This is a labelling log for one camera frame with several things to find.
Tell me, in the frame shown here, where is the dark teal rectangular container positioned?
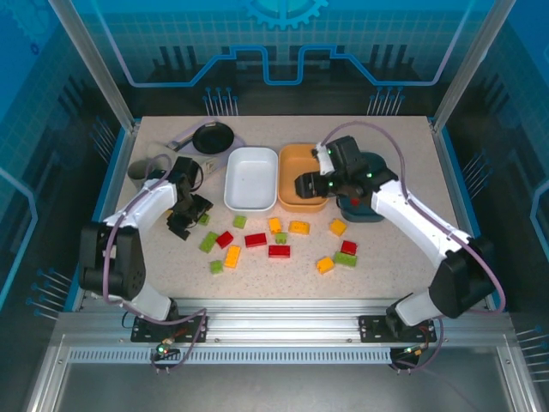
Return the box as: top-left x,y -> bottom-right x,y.
336,152 -> 388,224

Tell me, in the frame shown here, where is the orange rectangular container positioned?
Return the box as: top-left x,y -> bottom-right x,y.
277,143 -> 331,214

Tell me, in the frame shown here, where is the beige cloth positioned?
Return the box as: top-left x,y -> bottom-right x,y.
147,140 -> 224,178

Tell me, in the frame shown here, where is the black frying pan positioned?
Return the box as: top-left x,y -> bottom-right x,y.
169,121 -> 236,156

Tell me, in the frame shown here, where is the grey cup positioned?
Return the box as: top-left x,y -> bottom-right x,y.
127,158 -> 158,192

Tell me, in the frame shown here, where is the white rectangular container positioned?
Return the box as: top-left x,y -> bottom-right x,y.
223,146 -> 279,212

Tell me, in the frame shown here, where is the lilac cutting board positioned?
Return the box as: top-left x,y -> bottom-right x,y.
169,118 -> 249,173

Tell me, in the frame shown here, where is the small connector with green light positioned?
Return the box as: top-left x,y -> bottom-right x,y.
392,345 -> 430,366
156,338 -> 181,360

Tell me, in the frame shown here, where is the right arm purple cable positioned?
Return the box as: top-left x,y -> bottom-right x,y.
320,121 -> 507,374

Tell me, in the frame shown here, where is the blue aluminium table side rail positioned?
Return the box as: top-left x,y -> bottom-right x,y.
63,124 -> 138,312
431,124 -> 510,312

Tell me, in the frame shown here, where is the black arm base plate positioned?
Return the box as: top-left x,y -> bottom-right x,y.
130,315 -> 210,343
358,315 -> 438,343

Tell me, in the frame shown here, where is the aluminium mounting rail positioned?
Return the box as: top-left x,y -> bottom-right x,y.
55,298 -> 516,344

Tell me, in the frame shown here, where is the aluminium frame post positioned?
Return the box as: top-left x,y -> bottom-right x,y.
49,0 -> 141,134
428,0 -> 518,134

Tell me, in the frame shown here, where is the slotted grey cable duct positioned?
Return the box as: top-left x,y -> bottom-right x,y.
68,348 -> 394,365

